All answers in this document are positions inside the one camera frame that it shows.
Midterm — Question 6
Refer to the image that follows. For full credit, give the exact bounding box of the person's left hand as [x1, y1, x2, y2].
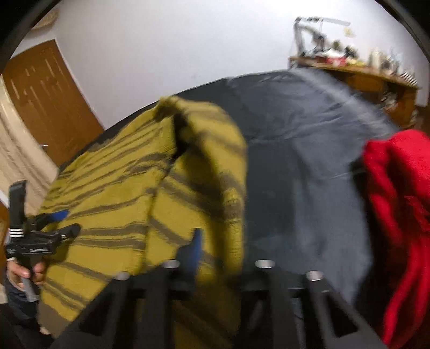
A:
[7, 261, 47, 286]

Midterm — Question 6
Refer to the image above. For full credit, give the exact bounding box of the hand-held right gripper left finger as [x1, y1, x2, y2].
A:
[50, 228, 203, 349]

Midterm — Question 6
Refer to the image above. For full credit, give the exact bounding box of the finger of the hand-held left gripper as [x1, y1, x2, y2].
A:
[34, 210, 70, 226]
[50, 224, 81, 242]

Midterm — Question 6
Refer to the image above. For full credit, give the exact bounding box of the metal desk lamp stand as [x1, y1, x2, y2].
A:
[293, 16, 352, 57]

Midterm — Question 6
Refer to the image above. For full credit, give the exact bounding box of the yellow striped knit sweater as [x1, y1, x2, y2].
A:
[38, 95, 248, 349]

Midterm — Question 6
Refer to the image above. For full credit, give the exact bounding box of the red garment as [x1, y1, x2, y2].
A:
[362, 130, 430, 349]

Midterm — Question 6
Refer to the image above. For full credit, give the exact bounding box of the brown wooden door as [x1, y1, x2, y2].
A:
[2, 39, 105, 167]

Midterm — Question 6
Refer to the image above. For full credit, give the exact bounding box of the cream door frame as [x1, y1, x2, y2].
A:
[0, 75, 59, 215]

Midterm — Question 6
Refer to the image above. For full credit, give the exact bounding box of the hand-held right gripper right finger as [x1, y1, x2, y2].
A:
[235, 259, 387, 349]

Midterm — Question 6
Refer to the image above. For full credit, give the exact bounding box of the wooden shelf unit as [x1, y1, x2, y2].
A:
[288, 55, 421, 128]

